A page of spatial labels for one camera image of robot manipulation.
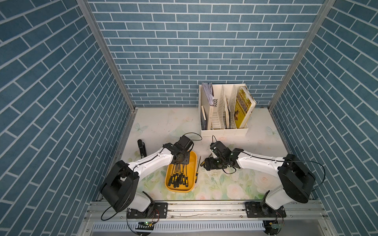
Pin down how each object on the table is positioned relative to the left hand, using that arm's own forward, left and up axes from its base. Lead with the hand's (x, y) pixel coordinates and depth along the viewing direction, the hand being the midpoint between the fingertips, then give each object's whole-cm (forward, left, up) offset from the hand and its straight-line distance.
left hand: (188, 160), depth 86 cm
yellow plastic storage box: (-5, -2, -4) cm, 7 cm away
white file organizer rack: (+44, -21, 0) cm, 49 cm away
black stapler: (+9, +30, -2) cm, 31 cm away
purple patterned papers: (+34, -12, +25) cm, 44 cm away
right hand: (-3, -13, -2) cm, 13 cm away
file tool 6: (-12, +5, -4) cm, 14 cm away
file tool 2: (-10, +5, -3) cm, 12 cm away
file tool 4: (-8, +2, -4) cm, 9 cm away
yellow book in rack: (+30, -36, +17) cm, 50 cm away
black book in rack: (+21, -10, +10) cm, 25 cm away
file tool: (-10, +6, -3) cm, 12 cm away
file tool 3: (-9, +4, -3) cm, 10 cm away
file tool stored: (-9, +10, -4) cm, 14 cm away
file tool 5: (-11, 0, -4) cm, 12 cm away
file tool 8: (-1, -8, -4) cm, 9 cm away
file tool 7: (-6, -5, -5) cm, 9 cm away
